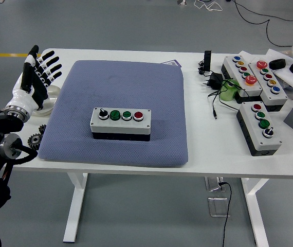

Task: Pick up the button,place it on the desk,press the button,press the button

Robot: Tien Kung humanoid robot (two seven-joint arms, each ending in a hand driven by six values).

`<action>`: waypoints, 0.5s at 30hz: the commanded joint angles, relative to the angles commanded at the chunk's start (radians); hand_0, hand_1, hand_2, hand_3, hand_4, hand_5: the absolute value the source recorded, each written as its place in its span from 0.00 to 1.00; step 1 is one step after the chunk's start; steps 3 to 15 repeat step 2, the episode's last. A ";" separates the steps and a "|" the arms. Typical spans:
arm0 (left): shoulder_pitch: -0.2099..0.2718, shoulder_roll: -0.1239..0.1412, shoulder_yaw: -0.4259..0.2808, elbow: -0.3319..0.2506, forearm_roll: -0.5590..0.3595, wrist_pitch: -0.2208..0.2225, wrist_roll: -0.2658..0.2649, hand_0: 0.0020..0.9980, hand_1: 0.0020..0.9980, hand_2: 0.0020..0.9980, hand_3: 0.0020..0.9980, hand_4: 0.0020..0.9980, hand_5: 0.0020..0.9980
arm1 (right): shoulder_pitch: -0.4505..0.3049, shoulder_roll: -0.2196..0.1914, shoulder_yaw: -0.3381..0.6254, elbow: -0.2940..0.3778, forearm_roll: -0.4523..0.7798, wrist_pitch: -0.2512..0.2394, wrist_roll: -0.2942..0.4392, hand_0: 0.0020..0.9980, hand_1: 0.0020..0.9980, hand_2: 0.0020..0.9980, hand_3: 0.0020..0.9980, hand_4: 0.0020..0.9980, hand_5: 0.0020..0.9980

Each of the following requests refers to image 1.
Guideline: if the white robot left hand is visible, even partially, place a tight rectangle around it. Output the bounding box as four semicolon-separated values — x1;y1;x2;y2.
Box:
6;45;63;116

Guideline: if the grey four-button control box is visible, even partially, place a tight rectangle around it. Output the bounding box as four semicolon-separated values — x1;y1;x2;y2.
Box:
89;107;152;142

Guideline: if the five-button box with mushroom button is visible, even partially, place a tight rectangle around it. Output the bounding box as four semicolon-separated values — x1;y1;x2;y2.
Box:
221;55;263;103
249;60;289;112

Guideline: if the grey four-button box with selector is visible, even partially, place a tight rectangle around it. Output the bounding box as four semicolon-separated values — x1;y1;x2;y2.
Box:
236;101;283;157

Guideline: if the translucent shallow dish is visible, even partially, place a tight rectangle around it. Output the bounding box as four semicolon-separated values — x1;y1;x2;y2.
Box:
12;73;61;117

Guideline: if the blue-grey padded mat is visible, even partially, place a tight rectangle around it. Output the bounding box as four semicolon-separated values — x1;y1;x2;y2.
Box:
38;60;190;168

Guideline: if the white table leg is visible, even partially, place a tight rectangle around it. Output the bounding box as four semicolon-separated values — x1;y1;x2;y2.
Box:
240;178;270;247
63;172;89;243

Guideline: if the small black upright box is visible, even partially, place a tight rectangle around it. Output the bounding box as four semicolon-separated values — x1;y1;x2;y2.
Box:
203;50;212;72

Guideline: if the black power adapter plug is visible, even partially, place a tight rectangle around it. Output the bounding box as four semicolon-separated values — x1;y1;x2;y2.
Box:
202;72;224;90

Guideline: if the green plastic cylinder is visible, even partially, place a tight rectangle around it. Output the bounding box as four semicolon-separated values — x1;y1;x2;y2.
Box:
218;79;241;101

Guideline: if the clear plastic floor plate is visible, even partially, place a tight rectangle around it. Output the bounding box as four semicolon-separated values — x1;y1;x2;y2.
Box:
204;177;224;192
207;197;231;218

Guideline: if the white foam sheet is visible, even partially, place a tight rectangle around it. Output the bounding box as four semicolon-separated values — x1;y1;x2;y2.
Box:
266;48;293;91

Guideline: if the black earphone cable bundle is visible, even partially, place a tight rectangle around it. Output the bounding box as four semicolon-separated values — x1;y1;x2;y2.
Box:
197;59;207;76

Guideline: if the black adapter cord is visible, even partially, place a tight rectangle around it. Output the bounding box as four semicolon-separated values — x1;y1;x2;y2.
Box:
207;78;250;120

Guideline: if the white floor cable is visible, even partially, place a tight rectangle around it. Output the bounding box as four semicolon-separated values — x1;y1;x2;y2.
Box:
194;0;223;12

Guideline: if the black floor power cable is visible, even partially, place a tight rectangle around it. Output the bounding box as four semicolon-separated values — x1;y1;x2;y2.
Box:
218;182;233;247

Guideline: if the long black floor cable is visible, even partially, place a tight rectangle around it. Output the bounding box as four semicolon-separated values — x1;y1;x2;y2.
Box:
232;0;293;47

